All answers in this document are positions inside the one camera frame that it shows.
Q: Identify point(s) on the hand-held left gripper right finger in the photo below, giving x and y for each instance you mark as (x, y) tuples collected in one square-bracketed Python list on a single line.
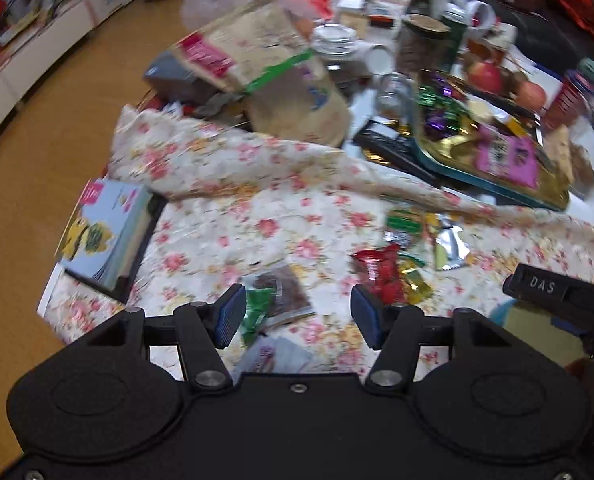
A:
[(364, 317)]

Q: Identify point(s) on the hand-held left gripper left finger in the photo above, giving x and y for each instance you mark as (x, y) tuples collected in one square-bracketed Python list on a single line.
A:
[(229, 316)]

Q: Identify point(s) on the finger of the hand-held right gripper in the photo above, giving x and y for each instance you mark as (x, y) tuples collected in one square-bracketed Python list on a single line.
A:
[(569, 327)]

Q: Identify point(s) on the teal tin with gold inside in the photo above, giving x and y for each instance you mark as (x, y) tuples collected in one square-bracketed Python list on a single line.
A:
[(532, 335)]

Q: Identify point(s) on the red candy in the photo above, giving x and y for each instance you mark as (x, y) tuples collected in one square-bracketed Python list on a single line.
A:
[(377, 262), (389, 292)]

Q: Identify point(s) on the white green-edged snack packet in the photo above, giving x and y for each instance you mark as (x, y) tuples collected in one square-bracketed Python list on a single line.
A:
[(272, 356)]

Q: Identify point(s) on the clear brown nut snack packet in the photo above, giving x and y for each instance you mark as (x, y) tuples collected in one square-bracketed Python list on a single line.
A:
[(284, 292)]

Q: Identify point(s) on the gold wrapped candies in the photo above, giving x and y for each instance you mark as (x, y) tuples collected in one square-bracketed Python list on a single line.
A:
[(413, 280)]

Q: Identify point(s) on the green yellow snack packet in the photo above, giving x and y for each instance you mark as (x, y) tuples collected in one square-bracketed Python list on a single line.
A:
[(403, 225)]

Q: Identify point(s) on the silver green torn wrapper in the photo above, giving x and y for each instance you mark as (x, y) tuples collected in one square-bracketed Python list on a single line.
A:
[(449, 245)]

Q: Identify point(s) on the blue children's book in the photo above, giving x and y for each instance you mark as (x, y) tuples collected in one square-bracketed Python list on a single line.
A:
[(144, 240)]

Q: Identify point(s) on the floral tablecloth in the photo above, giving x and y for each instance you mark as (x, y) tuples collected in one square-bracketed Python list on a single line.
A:
[(287, 200)]

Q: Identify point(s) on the beige cracker packet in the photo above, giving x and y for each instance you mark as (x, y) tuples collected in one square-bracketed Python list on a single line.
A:
[(569, 157)]

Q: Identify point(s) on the pink snack packet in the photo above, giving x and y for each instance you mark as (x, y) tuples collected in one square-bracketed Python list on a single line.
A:
[(507, 157)]

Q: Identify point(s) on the colourful picture book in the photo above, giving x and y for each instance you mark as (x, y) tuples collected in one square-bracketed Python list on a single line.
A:
[(109, 230)]

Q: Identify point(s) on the teal candy tray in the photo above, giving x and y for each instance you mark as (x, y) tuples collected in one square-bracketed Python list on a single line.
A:
[(457, 165)]

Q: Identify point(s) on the black remote control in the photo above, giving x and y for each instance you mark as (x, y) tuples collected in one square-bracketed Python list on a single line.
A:
[(392, 147)]

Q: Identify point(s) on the red apple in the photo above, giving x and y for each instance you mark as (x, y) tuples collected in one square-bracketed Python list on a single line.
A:
[(531, 95), (484, 76)]

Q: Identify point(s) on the red label bottle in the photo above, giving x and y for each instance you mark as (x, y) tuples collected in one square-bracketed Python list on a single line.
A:
[(569, 92)]

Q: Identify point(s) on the pile of foil wrapped candies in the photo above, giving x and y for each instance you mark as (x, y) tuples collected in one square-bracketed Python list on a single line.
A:
[(444, 110)]

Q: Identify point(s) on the clear glass jar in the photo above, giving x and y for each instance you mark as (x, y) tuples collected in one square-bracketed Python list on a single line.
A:
[(394, 95)]

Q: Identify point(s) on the grey box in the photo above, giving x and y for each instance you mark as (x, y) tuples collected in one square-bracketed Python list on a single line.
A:
[(172, 77)]

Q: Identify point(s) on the white cup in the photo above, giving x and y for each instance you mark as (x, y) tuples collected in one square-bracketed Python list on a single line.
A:
[(379, 59)]

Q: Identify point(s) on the green can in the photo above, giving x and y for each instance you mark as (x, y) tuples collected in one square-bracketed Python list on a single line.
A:
[(453, 35)]

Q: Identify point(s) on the kraft bag with pink label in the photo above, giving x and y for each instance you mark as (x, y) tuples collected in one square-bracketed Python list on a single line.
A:
[(247, 45)]

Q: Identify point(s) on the cork lid jar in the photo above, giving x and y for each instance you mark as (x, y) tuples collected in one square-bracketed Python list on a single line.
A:
[(422, 42)]

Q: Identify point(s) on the white lid glass jar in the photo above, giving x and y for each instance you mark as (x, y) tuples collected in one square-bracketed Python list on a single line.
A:
[(333, 42)]

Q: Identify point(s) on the white mug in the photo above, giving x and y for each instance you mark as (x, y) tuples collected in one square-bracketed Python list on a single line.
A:
[(482, 15)]

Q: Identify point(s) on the white low cabinet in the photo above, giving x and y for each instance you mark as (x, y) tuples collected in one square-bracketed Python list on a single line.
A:
[(42, 70)]

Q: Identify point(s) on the red plastic bag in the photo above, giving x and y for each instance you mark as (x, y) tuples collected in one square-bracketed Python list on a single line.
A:
[(309, 0)]

